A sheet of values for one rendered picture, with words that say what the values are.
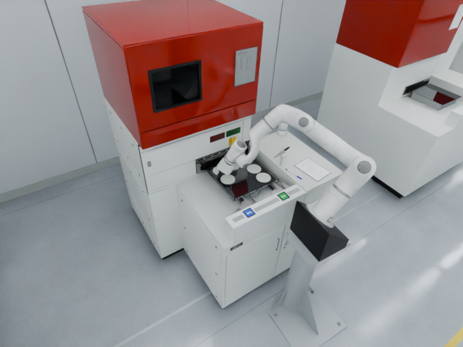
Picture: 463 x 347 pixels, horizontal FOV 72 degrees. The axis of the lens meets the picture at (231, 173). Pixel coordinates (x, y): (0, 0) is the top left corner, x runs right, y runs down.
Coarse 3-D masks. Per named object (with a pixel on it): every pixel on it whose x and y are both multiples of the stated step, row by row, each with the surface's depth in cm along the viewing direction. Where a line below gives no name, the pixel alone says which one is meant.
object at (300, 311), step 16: (288, 240) 188; (304, 256) 179; (304, 272) 205; (288, 288) 226; (304, 288) 219; (288, 304) 236; (304, 304) 228; (320, 304) 242; (288, 320) 232; (304, 320) 233; (320, 320) 233; (336, 320) 233; (288, 336) 224; (304, 336) 224; (320, 336) 225
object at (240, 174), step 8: (208, 168) 222; (240, 168) 223; (216, 176) 216; (240, 176) 217; (248, 176) 217; (272, 176) 218; (224, 184) 211; (232, 184) 211; (240, 184) 211; (248, 184) 211; (256, 184) 212; (264, 184) 212; (232, 192) 205; (240, 192) 205; (248, 192) 206
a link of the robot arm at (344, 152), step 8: (320, 128) 180; (312, 136) 183; (320, 136) 176; (328, 136) 173; (336, 136) 174; (320, 144) 176; (328, 144) 173; (336, 144) 171; (344, 144) 172; (336, 152) 172; (344, 152) 172; (352, 152) 175; (344, 160) 176; (352, 160) 176
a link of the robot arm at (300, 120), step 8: (272, 112) 184; (280, 112) 182; (288, 112) 180; (296, 112) 176; (304, 112) 173; (272, 120) 184; (280, 120) 184; (288, 120) 179; (296, 120) 173; (304, 120) 170; (312, 120) 172; (296, 128) 174; (304, 128) 172; (312, 128) 176
